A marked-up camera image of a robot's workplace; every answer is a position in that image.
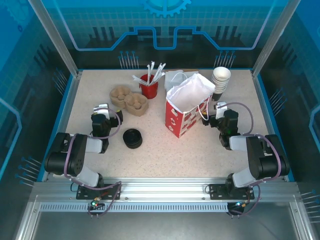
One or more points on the black plastic cup lid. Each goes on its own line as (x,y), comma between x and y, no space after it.
(132,136)

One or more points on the brown pulp cup carrier stack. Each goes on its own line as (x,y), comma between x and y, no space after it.
(136,105)

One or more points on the red white paper bag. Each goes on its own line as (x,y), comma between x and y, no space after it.
(175,120)

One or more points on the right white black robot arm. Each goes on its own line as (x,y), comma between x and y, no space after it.
(260,160)

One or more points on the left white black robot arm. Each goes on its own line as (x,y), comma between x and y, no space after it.
(75,160)

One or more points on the red straw holder cup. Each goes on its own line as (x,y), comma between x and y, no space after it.
(150,91)

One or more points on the white wrapped straw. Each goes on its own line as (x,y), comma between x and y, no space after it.
(137,78)
(149,72)
(158,70)
(162,67)
(151,67)

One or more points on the white paper napkin stack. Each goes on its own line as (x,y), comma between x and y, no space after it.
(170,77)

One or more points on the left base LED connector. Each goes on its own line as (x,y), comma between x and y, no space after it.
(94,204)

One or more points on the base led connector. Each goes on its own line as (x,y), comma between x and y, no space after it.
(94,204)
(239,205)

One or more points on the right base LED connector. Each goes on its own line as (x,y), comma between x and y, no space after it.
(239,205)

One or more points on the grey metal panel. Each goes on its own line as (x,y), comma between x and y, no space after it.
(162,227)

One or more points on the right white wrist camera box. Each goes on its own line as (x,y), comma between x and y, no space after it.
(221,111)

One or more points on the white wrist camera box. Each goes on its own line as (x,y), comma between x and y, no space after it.
(221,111)
(102,110)

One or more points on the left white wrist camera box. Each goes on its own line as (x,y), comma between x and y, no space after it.
(102,110)

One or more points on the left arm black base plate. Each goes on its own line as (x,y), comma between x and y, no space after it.
(112,192)

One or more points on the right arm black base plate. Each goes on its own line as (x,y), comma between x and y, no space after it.
(215,192)

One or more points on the aluminium mounting rail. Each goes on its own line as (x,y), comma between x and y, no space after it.
(162,187)

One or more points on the aluminium frame post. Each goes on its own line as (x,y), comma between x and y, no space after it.
(58,40)
(273,37)

